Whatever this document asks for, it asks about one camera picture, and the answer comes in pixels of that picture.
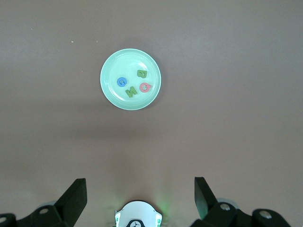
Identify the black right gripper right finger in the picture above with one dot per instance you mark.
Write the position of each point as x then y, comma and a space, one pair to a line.
208, 208

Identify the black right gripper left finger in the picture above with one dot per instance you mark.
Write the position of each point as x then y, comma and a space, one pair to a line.
68, 203

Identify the green letter N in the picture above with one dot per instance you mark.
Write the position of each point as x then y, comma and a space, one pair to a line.
131, 92

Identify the blue letter G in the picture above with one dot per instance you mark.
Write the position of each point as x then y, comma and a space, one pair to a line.
118, 82

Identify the red letter Q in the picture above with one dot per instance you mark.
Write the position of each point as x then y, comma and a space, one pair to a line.
141, 88

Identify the green letter B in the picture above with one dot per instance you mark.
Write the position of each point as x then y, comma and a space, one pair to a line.
142, 73

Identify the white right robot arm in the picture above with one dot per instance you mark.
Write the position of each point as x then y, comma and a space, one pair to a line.
138, 212

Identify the brown table mat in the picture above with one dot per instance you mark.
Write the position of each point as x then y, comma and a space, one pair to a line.
213, 118

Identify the light green plate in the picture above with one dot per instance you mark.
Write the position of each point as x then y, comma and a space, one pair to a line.
123, 63

